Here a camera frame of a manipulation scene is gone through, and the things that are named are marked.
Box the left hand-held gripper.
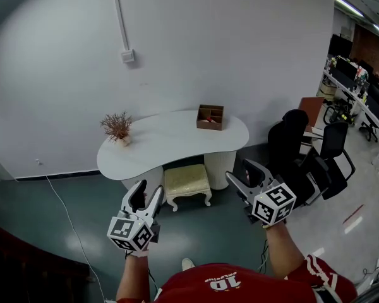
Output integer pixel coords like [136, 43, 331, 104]
[106, 179, 164, 253]

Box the small black office chair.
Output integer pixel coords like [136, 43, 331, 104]
[359, 111, 379, 143]
[323, 98, 358, 126]

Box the row of office desks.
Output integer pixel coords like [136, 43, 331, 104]
[321, 54, 379, 131]

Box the wooden organizer box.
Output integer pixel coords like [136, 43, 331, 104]
[196, 104, 226, 132]

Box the white wall conduit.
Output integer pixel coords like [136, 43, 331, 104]
[111, 0, 129, 52]

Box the cream gold cushioned stool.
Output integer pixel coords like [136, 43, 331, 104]
[163, 163, 213, 213]

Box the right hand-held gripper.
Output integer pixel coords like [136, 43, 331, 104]
[224, 158, 298, 227]

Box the white wall socket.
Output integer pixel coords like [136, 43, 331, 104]
[120, 49, 136, 64]

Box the red floor tape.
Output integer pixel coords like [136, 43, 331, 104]
[342, 204, 365, 225]

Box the white curved desk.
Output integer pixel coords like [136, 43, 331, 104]
[96, 109, 251, 196]

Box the person's right forearm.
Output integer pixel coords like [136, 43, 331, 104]
[264, 222, 306, 279]

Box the red striped shirt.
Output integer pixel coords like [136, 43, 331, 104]
[116, 253, 358, 303]

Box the brown partition panel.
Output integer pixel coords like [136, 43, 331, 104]
[298, 96, 326, 136]

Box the white floor cable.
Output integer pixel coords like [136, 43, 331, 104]
[45, 174, 105, 301]

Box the dried plant in vase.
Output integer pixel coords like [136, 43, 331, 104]
[99, 110, 134, 147]

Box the person's left forearm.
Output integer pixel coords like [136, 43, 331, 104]
[116, 253, 151, 301]

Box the black office chair with headrest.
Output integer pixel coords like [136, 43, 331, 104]
[267, 109, 317, 208]

